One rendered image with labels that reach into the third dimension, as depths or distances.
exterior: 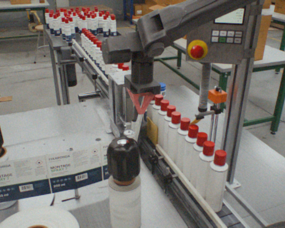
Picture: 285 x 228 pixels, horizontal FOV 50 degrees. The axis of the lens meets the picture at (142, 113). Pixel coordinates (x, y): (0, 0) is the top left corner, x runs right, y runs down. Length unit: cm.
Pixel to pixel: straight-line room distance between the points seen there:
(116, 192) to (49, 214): 17
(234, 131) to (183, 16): 50
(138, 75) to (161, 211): 44
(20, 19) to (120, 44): 770
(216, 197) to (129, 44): 51
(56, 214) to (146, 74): 40
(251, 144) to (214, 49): 62
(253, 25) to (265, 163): 61
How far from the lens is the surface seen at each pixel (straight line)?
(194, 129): 99
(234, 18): 91
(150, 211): 98
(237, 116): 103
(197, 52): 91
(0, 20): 840
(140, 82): 77
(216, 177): 91
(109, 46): 71
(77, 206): 102
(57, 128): 153
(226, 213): 101
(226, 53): 94
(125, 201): 80
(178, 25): 67
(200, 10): 67
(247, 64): 98
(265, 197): 118
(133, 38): 73
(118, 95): 123
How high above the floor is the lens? 158
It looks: 28 degrees down
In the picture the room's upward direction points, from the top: straight up
